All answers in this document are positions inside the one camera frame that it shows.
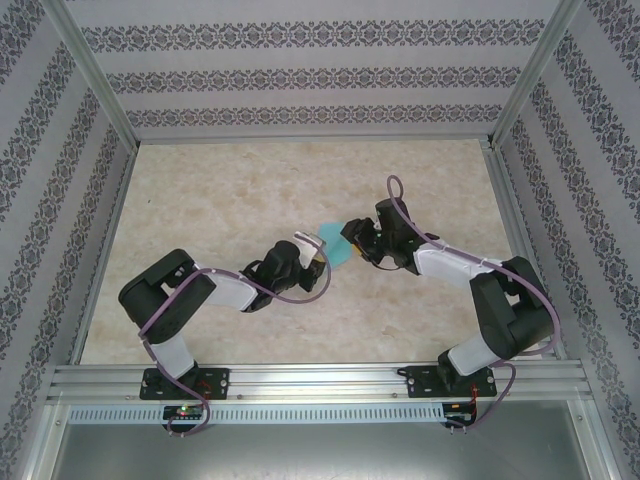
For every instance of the light blue paper sheet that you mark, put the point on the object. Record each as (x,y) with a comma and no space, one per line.
(335,245)

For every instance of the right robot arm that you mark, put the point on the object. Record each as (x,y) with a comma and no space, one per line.
(515,310)

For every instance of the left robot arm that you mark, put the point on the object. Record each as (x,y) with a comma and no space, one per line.
(165,300)

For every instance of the grey metal sheet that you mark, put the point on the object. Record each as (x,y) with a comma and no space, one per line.
(320,455)

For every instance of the aluminium corner upright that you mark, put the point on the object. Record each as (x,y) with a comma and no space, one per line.
(597,445)
(47,445)

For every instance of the aluminium mounting rail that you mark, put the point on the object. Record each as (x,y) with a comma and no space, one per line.
(320,382)

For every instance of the aluminium frame crossbar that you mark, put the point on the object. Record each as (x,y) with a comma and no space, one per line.
(310,137)

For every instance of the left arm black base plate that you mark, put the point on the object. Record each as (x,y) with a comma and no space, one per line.
(220,382)

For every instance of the aluminium side rail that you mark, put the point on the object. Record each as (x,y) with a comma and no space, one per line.
(107,250)
(523,240)

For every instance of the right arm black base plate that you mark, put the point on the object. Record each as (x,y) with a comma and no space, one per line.
(420,382)

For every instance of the aluminium frame post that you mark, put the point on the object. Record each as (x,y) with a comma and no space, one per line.
(100,75)
(528,75)

